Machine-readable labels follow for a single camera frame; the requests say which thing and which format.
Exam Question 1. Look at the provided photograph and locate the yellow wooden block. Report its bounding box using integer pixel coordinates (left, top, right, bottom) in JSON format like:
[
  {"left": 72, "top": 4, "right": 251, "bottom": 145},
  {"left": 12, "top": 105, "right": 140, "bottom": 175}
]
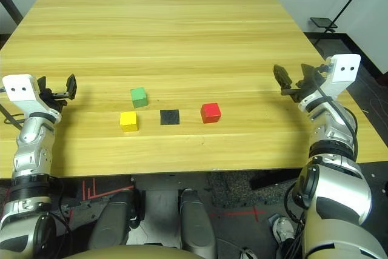
[{"left": 119, "top": 111, "right": 139, "bottom": 133}]

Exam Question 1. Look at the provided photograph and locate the grey robot leg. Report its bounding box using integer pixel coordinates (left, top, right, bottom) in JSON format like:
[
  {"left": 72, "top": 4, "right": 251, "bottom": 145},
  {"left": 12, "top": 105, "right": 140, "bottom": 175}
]
[
  {"left": 178, "top": 188, "right": 218, "bottom": 259},
  {"left": 87, "top": 188, "right": 140, "bottom": 251}
]

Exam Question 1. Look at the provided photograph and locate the green wooden block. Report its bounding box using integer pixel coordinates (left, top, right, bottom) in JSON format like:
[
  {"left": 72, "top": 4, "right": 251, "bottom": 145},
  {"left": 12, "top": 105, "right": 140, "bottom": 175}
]
[{"left": 130, "top": 87, "right": 148, "bottom": 109}]

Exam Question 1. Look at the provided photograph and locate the black cable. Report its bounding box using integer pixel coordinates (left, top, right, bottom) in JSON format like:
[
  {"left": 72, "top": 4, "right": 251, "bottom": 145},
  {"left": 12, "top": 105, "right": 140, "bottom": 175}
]
[
  {"left": 284, "top": 181, "right": 307, "bottom": 259},
  {"left": 313, "top": 64, "right": 360, "bottom": 164},
  {"left": 0, "top": 104, "right": 27, "bottom": 127}
]

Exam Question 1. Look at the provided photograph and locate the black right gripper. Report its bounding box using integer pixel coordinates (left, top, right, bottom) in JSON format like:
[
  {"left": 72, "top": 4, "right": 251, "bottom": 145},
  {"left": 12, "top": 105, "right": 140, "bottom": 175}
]
[{"left": 273, "top": 63, "right": 327, "bottom": 104}]

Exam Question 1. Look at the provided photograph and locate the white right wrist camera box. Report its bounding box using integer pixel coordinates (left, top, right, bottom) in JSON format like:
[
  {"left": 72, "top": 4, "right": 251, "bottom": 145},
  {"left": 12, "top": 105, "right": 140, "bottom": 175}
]
[{"left": 298, "top": 53, "right": 362, "bottom": 113}]

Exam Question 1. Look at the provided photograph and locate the white sneaker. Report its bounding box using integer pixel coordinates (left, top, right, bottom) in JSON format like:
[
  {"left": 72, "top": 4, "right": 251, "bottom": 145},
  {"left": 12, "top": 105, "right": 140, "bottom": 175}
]
[
  {"left": 272, "top": 215, "right": 295, "bottom": 245},
  {"left": 239, "top": 247, "right": 258, "bottom": 259}
]

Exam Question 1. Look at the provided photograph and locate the tan robot torso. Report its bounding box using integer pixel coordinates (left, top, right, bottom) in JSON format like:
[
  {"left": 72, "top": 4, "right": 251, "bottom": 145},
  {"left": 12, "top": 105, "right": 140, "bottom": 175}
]
[{"left": 62, "top": 244, "right": 198, "bottom": 259}]

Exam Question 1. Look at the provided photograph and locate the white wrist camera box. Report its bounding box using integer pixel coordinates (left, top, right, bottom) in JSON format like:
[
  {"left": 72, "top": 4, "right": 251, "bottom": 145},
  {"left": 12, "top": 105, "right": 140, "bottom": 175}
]
[
  {"left": 2, "top": 73, "right": 61, "bottom": 124},
  {"left": 298, "top": 53, "right": 362, "bottom": 113}
]

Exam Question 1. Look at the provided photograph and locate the black slanted pole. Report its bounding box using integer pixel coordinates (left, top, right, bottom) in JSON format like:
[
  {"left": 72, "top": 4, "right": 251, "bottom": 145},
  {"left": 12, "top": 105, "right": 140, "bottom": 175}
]
[{"left": 0, "top": 0, "right": 24, "bottom": 26}]

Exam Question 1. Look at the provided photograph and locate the grey left robot leg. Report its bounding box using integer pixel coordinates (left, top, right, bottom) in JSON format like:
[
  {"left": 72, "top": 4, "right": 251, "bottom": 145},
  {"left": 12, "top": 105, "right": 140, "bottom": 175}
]
[{"left": 87, "top": 188, "right": 140, "bottom": 251}]

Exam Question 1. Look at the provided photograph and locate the red wooden block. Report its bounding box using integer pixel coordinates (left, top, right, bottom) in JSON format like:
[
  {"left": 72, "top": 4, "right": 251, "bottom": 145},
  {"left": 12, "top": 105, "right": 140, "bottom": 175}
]
[{"left": 200, "top": 103, "right": 222, "bottom": 124}]

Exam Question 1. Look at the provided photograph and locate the black square pad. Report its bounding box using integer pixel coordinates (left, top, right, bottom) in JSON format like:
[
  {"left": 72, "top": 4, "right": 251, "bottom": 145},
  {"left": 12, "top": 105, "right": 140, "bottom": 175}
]
[{"left": 159, "top": 109, "right": 181, "bottom": 126}]

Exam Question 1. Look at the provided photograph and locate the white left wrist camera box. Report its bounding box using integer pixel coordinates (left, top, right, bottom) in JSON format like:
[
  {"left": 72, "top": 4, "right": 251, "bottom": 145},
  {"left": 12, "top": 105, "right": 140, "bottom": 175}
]
[{"left": 2, "top": 73, "right": 61, "bottom": 124}]

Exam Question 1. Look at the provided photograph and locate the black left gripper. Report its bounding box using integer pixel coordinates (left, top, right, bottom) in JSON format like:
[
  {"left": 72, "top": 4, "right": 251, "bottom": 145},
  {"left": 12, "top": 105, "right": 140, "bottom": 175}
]
[{"left": 36, "top": 73, "right": 77, "bottom": 113}]

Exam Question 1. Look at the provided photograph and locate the grey right robot leg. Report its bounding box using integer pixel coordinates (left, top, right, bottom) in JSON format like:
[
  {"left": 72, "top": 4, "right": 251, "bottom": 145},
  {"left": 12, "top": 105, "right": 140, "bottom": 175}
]
[{"left": 178, "top": 188, "right": 218, "bottom": 259}]

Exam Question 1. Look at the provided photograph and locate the black flat plate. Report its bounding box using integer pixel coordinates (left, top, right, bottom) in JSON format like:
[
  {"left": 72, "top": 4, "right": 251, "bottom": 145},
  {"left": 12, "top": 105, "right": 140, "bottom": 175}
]
[{"left": 310, "top": 16, "right": 339, "bottom": 29}]

